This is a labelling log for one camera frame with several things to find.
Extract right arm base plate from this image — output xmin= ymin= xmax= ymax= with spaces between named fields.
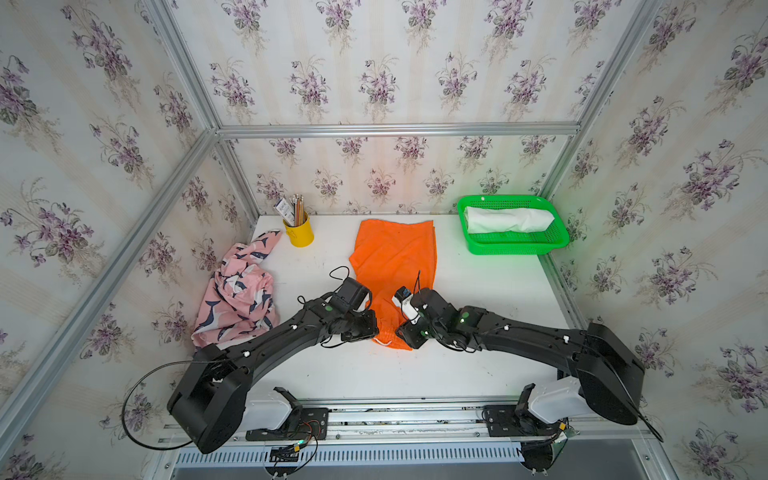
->
xmin=482 ymin=405 xmax=567 ymax=438

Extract orange cloth garment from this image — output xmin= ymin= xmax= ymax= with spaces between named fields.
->
xmin=349 ymin=219 xmax=437 ymax=351

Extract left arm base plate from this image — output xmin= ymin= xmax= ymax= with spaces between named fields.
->
xmin=245 ymin=408 xmax=330 ymax=441

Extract yellow pencil cup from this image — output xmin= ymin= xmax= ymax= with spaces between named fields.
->
xmin=283 ymin=213 xmax=314 ymax=248

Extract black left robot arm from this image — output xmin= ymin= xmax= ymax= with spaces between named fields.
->
xmin=167 ymin=278 xmax=378 ymax=454

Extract green plastic basket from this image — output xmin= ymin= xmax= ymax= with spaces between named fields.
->
xmin=457 ymin=195 xmax=570 ymax=255

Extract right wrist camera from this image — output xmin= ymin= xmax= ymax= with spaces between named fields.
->
xmin=392 ymin=286 xmax=419 ymax=323

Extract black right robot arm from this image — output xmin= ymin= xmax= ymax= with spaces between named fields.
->
xmin=392 ymin=287 xmax=645 ymax=425

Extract wooden pencils bundle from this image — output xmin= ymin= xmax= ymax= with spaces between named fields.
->
xmin=293 ymin=194 xmax=306 ymax=228

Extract white shorts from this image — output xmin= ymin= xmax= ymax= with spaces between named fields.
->
xmin=464 ymin=207 xmax=555 ymax=234

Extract pink patterned garment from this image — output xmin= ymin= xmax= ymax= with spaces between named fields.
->
xmin=191 ymin=230 xmax=282 ymax=349

